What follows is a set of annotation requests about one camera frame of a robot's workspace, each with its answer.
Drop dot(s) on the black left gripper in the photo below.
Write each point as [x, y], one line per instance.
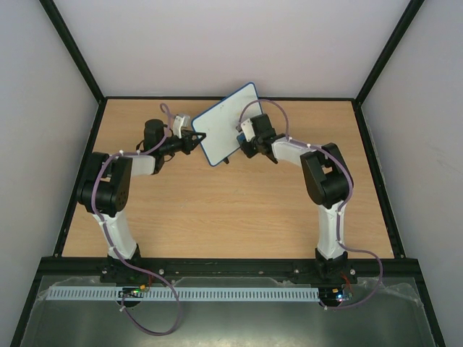
[189, 145]

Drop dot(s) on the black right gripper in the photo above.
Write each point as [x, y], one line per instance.
[249, 145]

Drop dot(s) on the blue framed whiteboard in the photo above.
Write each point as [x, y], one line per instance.
[220, 122]

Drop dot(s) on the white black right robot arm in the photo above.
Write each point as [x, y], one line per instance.
[328, 182]

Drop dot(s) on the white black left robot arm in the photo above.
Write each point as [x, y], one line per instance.
[104, 187]

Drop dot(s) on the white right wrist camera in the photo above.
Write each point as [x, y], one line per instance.
[247, 129]

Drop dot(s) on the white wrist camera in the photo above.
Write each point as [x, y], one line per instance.
[247, 129]
[181, 121]

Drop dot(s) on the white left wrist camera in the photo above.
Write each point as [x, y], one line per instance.
[181, 121]

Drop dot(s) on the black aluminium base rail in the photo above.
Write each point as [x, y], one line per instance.
[307, 271]

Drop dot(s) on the black cage frame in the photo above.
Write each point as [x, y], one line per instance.
[57, 264]

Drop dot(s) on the grey slotted cable duct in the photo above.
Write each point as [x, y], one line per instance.
[193, 294]

